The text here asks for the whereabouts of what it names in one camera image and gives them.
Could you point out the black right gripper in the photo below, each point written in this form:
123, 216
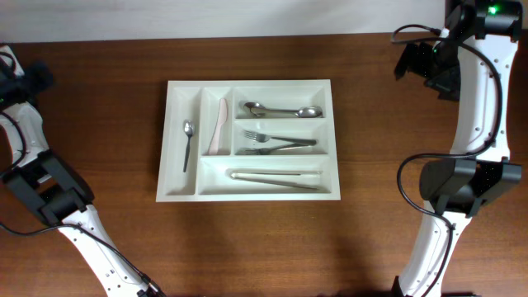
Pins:
415, 60

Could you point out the large steel spoon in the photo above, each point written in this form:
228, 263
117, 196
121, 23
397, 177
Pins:
258, 110
309, 112

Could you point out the steel fork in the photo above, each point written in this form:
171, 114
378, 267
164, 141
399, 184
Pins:
269, 151
262, 138

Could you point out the steel tongs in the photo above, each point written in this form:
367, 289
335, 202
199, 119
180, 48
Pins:
307, 180

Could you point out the pink plastic knife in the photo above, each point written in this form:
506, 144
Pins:
221, 119

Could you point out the small steel spoon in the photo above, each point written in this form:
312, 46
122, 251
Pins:
189, 129

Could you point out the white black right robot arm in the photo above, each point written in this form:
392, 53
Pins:
469, 60

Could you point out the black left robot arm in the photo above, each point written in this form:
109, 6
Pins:
50, 189

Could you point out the white plastic cutlery tray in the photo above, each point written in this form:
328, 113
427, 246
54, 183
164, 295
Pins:
206, 178

